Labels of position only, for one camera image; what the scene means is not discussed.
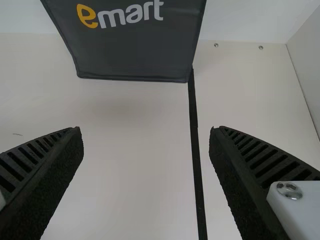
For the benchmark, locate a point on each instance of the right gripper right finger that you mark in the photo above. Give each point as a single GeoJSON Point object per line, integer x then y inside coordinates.
{"type": "Point", "coordinates": [250, 175]}

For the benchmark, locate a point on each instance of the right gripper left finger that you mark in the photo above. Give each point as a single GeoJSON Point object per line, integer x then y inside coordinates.
{"type": "Point", "coordinates": [37, 175]}

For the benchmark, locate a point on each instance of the black strip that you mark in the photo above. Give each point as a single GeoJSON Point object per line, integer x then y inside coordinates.
{"type": "Point", "coordinates": [196, 150]}

